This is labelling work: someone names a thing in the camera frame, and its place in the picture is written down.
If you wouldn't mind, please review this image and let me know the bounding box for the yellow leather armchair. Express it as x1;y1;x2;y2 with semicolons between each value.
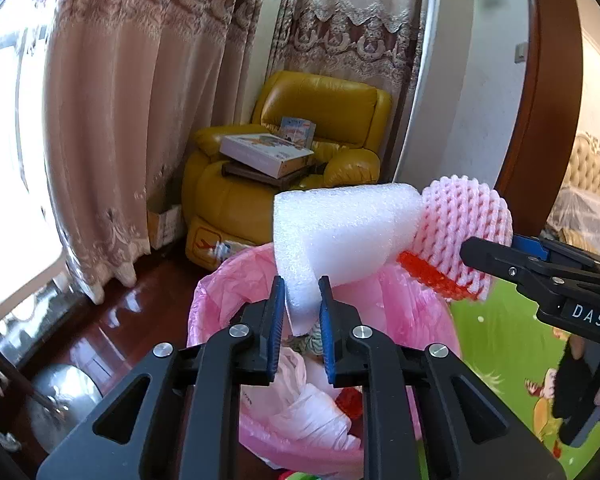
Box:
181;70;393;268

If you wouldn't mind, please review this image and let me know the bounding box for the open cardboard box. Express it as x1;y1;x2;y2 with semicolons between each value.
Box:
146;202;186;251

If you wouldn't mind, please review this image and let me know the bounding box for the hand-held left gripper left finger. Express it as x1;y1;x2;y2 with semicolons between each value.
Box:
36;275;287;480

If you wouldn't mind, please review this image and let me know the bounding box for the flat white cardboard box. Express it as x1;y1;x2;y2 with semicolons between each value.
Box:
219;132;316;178

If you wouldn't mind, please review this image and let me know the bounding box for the pink trash bag bin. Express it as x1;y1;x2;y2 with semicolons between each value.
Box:
187;242;463;471

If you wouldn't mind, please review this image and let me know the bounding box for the lace patterned curtain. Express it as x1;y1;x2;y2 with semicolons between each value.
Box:
42;0;276;306
270;0;431;186

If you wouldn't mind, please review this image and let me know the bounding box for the bed with tufted headboard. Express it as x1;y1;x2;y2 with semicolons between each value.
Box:
550;187;600;241

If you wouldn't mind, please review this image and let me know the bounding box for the small blue printed box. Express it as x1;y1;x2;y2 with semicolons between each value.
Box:
279;116;317;147

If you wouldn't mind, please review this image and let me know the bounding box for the brown wooden archway post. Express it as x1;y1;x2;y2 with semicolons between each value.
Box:
495;0;585;233

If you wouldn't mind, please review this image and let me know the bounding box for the beige tufted headboard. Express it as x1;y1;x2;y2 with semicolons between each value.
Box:
565;132;600;196

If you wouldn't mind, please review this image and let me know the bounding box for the white foam sheet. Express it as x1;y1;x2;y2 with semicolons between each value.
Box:
272;182;426;337

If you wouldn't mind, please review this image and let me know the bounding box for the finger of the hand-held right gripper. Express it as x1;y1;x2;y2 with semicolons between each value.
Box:
511;234;600;267
460;237;546;291

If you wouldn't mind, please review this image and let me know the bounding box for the silver round fan base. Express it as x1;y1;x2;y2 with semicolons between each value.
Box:
30;364;103;453

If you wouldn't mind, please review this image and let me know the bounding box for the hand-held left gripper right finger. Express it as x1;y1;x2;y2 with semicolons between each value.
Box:
318;275;567;480

